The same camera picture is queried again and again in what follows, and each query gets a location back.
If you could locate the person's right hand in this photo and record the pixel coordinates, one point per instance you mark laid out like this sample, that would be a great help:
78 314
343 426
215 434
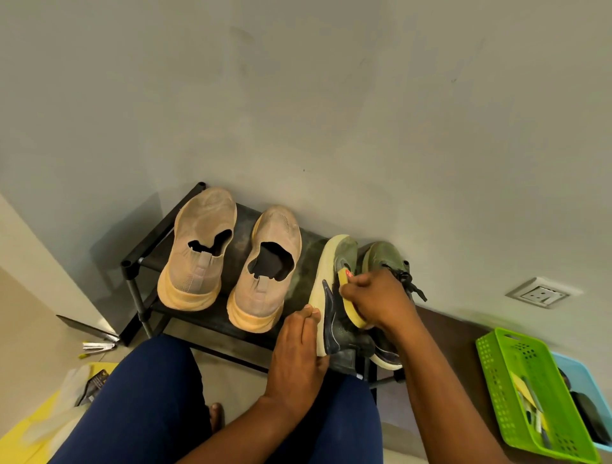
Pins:
382 301

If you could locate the person's left hand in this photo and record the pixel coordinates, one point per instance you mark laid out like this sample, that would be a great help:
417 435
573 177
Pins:
296 368

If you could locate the yellow-edged shoe shine sponge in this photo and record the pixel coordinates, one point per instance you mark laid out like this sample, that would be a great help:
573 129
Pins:
351 306

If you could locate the green sneaker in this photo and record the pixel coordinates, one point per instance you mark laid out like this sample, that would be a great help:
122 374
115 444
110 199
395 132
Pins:
334 330
382 253

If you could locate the beige suede shoe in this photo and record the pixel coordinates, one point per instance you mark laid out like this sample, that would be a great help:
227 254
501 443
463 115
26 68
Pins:
191 282
258 301

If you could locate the yellow sticky note pad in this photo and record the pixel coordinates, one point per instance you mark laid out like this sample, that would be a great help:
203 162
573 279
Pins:
522 388

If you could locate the small dark packet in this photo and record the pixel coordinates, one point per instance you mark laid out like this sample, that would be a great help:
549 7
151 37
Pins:
93 387

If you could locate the person's right forearm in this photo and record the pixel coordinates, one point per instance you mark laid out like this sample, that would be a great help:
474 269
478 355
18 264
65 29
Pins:
444 401

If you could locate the dark brown low bench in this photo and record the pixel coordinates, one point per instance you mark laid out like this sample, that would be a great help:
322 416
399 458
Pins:
454 344

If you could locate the person's left foot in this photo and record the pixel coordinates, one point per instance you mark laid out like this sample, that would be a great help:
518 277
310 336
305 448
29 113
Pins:
216 416

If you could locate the black metal shoe rack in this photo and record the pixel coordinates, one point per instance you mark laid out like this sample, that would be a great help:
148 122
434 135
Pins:
245 224

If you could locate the dark blue trousers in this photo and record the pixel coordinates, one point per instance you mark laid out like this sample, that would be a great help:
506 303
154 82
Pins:
143 406

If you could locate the green plastic basket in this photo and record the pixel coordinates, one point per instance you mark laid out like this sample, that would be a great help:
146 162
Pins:
502 406

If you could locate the round black polish tin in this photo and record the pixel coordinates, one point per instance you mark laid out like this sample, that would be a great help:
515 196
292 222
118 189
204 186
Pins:
565 377

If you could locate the dark skirting strip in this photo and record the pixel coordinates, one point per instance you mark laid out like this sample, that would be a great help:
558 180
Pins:
86 327

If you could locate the light blue plastic basket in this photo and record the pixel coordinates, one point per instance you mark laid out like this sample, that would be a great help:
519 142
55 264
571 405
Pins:
583 377

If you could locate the white wall socket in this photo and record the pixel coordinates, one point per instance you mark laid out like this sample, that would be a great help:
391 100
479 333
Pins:
542 294

